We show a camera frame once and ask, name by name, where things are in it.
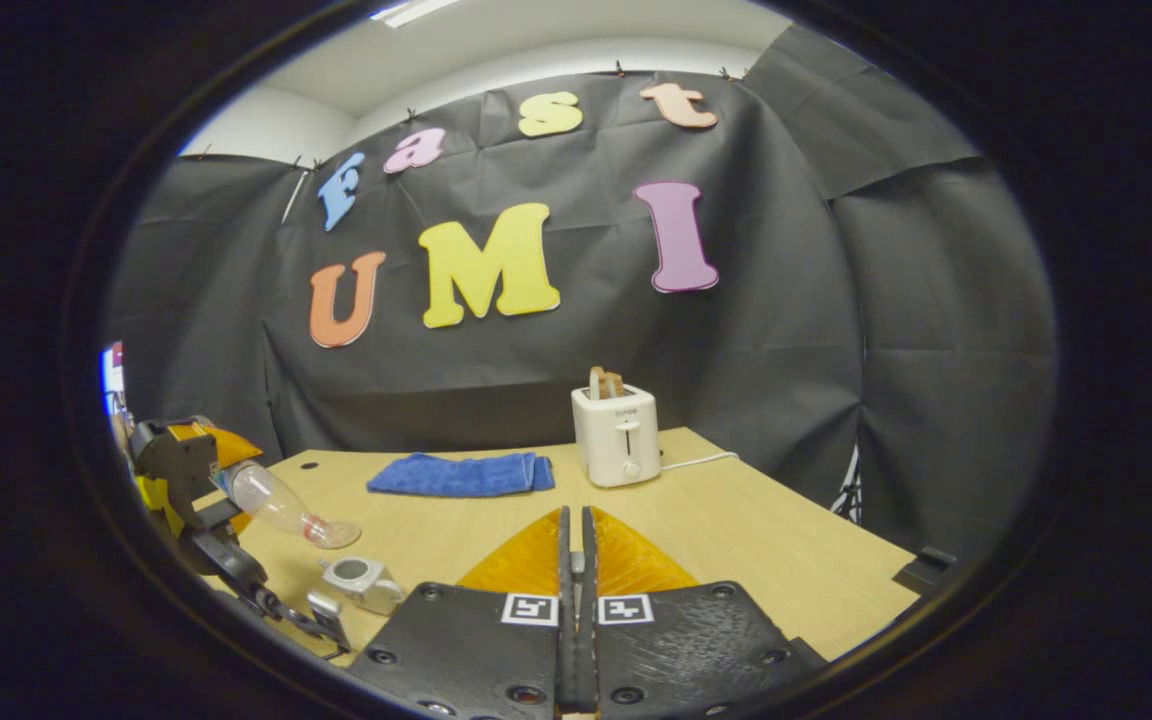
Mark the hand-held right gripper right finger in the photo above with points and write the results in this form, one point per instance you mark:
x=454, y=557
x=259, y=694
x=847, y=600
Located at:
x=686, y=650

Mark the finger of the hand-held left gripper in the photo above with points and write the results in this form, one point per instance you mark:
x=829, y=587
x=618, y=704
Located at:
x=176, y=455
x=161, y=505

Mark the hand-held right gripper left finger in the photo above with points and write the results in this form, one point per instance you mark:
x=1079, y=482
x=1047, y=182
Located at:
x=476, y=650

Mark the clear plastic water bottle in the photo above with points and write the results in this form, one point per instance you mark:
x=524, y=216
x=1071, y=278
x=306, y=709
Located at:
x=276, y=500

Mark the computer monitor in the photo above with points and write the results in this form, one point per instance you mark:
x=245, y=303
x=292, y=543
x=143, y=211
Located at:
x=114, y=370

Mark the blue folded towel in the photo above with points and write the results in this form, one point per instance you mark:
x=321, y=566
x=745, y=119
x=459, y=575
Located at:
x=461, y=475

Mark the white toaster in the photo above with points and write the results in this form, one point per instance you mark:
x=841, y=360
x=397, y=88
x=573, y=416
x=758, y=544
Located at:
x=616, y=440

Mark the small black block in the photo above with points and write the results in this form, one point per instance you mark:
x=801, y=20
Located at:
x=926, y=572

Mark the toasted bread slice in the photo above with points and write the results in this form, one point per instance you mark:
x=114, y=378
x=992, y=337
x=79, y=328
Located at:
x=606, y=382

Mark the black backdrop cloth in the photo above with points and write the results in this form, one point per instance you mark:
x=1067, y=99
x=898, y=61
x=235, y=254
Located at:
x=786, y=350

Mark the ceiling light panel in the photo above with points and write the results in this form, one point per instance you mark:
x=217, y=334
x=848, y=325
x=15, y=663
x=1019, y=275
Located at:
x=416, y=10

